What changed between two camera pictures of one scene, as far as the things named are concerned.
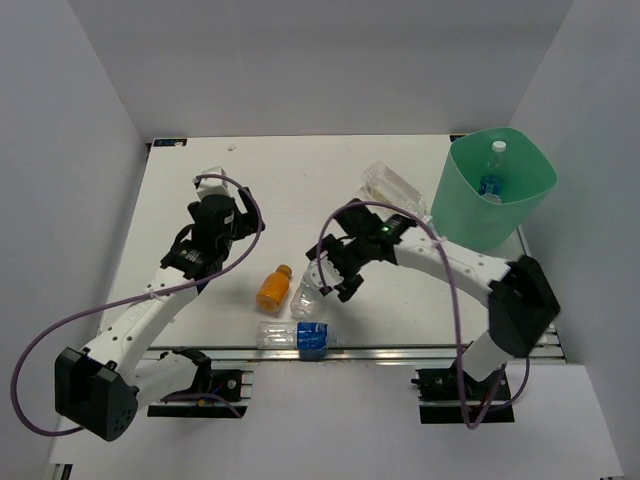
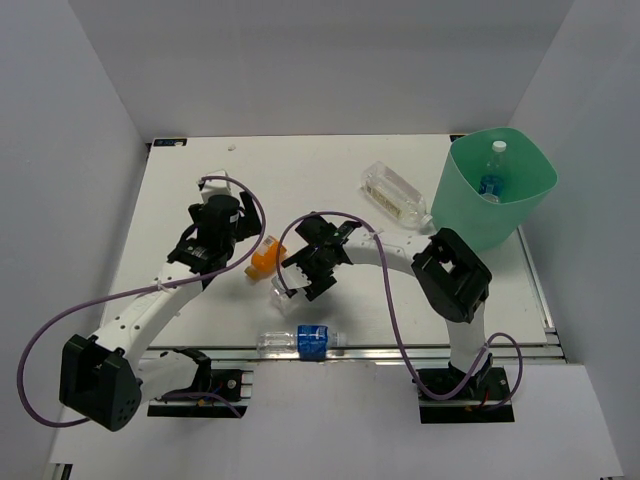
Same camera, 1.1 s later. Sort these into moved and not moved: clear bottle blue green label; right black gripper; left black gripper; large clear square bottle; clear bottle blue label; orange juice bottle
Moved: orange juice bottle; clear bottle blue green label; right black gripper
Not moved: large clear square bottle; clear bottle blue label; left black gripper
